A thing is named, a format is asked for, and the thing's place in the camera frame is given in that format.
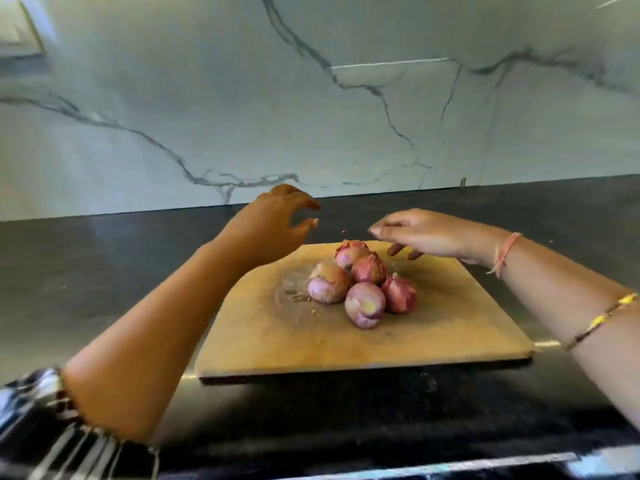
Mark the black white plaid sleeve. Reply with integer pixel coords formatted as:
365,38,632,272
0,367,161,480

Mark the orange thread bracelet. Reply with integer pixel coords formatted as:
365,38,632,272
487,231,523,278

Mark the person's left hand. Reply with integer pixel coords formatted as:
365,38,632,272
213,183,322,272

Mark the person's right forearm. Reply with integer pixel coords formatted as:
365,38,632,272
495,235,640,431

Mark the gold bangle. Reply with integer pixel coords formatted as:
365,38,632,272
563,291,639,352

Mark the brownish red onion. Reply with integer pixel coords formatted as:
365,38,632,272
306,259,353,305

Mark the metal counter edge strip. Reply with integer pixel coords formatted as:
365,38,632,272
275,445,640,480

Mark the wooden cutting board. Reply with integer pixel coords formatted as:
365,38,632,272
195,241,537,384

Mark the red onion with pale patch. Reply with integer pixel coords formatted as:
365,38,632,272
344,281,388,330

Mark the person's right hand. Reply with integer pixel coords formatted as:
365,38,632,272
368,207,502,266

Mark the white wall switch plate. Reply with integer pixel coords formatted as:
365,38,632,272
0,0,45,61

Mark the small red onion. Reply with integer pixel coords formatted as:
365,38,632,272
334,239,371,270

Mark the person's left forearm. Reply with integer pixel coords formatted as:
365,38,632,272
62,235,251,444

